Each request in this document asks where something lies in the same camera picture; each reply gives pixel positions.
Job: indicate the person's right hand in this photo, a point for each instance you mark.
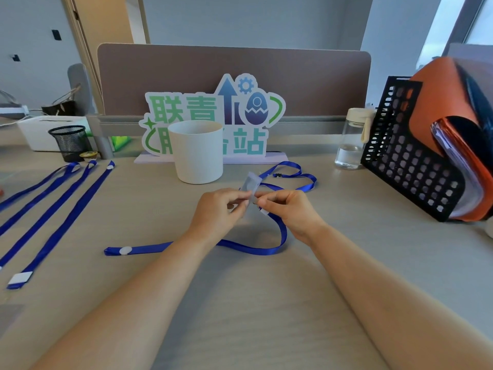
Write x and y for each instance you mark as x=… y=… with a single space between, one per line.
x=296 y=215

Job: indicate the person's left hand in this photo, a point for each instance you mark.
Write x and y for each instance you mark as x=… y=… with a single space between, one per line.
x=213 y=215

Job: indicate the person's right thumb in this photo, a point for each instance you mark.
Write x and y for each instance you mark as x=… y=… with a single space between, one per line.
x=269 y=209

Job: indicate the person's left thumb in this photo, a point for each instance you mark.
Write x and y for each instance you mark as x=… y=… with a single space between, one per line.
x=239 y=210

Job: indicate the clear plastic badge sleeve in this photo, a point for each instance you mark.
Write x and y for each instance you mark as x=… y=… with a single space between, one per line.
x=249 y=183

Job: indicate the person's right forearm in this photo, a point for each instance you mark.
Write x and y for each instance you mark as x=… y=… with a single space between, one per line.
x=389 y=304

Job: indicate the person's left forearm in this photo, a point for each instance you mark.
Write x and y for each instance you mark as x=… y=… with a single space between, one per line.
x=127 y=312

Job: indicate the white plastic cup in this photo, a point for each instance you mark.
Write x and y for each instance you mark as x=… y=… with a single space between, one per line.
x=196 y=154

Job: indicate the clear water bottle white lid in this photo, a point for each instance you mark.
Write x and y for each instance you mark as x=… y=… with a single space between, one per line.
x=350 y=146

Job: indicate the green and blue cutout sign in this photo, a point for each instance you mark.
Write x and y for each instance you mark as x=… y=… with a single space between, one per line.
x=231 y=107

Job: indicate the brown desk partition panel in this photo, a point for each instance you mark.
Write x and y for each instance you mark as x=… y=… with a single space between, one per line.
x=300 y=82

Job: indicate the green packet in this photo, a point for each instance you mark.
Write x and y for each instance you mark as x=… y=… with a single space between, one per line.
x=121 y=143

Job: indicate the black perforated file holder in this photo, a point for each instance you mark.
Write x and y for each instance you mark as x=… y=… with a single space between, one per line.
x=408 y=165

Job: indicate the small gold lid tin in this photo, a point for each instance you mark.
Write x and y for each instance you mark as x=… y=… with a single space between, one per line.
x=88 y=154

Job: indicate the black mesh pen holder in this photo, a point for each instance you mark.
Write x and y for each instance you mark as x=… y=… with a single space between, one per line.
x=71 y=144

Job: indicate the grey partition panel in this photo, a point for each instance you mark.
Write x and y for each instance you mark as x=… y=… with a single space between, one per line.
x=81 y=86

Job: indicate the orange folder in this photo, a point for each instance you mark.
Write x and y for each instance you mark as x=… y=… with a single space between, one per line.
x=439 y=96

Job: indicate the black bag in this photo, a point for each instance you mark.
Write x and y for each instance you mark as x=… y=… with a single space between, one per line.
x=59 y=107

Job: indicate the white tissue box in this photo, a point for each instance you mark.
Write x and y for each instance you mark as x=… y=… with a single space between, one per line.
x=36 y=130

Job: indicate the wooden door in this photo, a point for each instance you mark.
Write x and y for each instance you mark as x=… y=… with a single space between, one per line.
x=104 y=23

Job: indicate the dark blue folder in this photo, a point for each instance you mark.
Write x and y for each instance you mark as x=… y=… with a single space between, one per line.
x=477 y=100

